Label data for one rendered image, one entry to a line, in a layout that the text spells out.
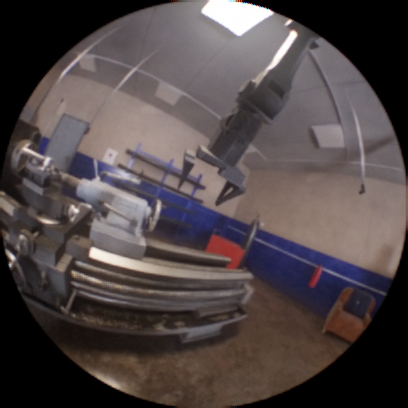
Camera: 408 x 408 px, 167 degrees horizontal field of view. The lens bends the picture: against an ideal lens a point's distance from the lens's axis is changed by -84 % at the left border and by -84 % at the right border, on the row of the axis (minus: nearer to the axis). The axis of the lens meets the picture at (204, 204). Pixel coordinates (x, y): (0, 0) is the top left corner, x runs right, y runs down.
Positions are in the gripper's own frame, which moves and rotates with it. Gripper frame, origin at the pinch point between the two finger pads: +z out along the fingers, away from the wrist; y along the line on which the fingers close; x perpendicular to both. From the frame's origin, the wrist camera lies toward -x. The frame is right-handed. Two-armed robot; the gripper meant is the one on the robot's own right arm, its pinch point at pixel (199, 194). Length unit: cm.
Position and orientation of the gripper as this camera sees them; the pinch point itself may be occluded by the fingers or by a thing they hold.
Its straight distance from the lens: 31.0
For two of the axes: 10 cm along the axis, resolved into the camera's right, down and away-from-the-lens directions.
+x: 1.1, 5.6, -8.2
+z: -5.1, 7.4, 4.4
